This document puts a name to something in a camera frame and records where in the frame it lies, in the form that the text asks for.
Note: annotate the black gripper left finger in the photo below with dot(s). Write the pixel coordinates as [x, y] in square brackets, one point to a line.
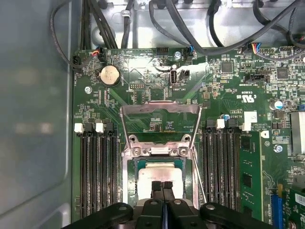
[150, 210]

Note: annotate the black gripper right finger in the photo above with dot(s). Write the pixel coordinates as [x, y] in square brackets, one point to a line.
[181, 212]

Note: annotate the silver CPU green substrate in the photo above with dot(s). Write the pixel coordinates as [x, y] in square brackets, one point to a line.
[147, 176]

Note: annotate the metal socket cover frame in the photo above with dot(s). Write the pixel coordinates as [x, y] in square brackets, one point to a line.
[143, 107]

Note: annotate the RAM slot white clips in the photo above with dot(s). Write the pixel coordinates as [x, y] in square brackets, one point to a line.
[84, 171]
[246, 127]
[219, 167]
[102, 171]

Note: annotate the CPU socket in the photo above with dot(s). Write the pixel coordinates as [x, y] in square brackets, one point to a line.
[137, 150]

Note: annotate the blue expansion slot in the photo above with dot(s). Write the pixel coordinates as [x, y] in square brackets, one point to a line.
[276, 210]

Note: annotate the green RAM stick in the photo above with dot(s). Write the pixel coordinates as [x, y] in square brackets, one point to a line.
[250, 162]

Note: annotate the graphics card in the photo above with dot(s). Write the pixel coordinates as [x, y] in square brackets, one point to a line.
[297, 210]

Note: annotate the green motherboard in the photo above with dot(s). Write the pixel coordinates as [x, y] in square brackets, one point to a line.
[214, 78]

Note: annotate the round coin battery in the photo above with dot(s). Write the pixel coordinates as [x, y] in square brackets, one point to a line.
[109, 75]

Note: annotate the silver chipset heatsink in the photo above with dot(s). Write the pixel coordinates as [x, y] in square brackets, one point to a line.
[297, 132]

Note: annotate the black and silver PC case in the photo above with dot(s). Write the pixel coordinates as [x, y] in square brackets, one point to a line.
[35, 95]

